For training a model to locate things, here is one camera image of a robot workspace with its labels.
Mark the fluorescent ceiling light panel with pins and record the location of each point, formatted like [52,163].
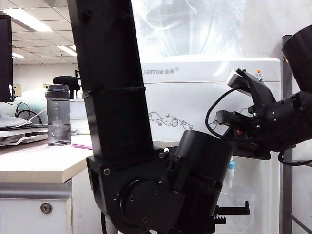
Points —
[68,50]
[24,19]
[18,55]

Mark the white laptop stand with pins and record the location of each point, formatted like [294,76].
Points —
[22,140]

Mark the white desk drawer cabinet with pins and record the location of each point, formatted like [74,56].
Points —
[24,219]

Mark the pink printed card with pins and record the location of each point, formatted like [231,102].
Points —
[83,146]

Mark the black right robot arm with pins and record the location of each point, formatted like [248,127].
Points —
[290,122]

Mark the round cabinet lock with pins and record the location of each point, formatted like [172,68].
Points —
[46,208]

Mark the white water dispenser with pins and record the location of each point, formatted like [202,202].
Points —
[190,97]

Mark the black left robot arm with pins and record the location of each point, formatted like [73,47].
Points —
[112,97]

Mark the grey transparent water bottle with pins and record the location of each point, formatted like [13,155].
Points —
[58,117]

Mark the black flat laptop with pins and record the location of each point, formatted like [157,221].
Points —
[39,126]

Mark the blue cold water tap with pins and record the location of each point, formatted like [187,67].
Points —
[231,170]

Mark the black computer monitor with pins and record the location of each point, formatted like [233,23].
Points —
[6,61]

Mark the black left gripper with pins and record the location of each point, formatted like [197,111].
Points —
[212,226]

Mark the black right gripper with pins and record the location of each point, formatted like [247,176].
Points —
[253,148]

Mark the plastic-wrapped water jug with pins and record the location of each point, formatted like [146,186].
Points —
[182,29]

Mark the grey felt laptop sleeve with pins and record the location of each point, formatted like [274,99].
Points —
[14,120]

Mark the grey metal rack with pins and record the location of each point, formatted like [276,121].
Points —
[287,195]

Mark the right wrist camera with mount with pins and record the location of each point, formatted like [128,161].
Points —
[234,79]

